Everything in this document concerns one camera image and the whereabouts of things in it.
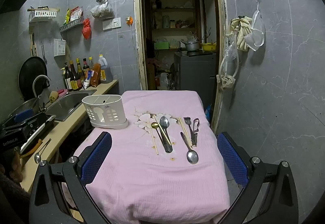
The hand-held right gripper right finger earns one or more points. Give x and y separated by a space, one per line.
232 160

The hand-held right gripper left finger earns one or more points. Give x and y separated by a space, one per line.
97 158

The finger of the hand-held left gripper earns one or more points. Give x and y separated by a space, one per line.
24 115
40 123

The white plastic utensil holder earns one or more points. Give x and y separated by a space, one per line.
105 112

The person's left forearm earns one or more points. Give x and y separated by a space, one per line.
11 201

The person's left hand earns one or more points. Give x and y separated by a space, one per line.
17 168

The beige kitchen counter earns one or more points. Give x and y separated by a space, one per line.
61 135

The yellow sponge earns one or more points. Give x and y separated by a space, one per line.
53 96

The steel sink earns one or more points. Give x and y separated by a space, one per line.
68 102

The steel faucet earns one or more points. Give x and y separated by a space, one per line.
40 78

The black wok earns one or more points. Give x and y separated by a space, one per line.
31 74

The dark metal tongs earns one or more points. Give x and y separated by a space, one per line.
195 130

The blue packet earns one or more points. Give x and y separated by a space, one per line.
208 113

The pink tablecloth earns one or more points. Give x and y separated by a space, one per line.
152 183

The white tube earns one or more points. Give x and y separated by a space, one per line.
85 83

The hanging metal utensil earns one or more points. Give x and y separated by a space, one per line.
44 54

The hanging wooden utensil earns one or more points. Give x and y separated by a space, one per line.
33 43

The orange sauce bottle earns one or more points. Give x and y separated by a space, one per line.
96 75

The large steel spoon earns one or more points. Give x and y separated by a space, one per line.
164 122

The grey cabinet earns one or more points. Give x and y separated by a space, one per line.
195 76

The red plastic bag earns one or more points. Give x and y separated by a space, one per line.
86 29

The yellow packet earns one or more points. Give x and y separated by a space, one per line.
66 15

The yellow basin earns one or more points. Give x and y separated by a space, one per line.
208 47

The steel pot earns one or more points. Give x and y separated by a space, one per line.
191 46

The cream rubber gloves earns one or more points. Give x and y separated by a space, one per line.
240 33

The green box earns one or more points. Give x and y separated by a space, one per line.
161 45

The clear hanging plastic bag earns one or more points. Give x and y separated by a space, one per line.
101 9

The orange plug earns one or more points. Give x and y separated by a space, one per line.
129 20

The wooden shelf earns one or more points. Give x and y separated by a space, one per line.
172 10

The white wall box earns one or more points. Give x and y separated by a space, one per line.
59 47

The grey wall shelf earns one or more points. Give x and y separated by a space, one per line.
71 24

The white wall basket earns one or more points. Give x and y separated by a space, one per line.
42 14

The white wall switch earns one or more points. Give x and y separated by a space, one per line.
111 23

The white door frame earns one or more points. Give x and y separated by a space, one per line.
137 36

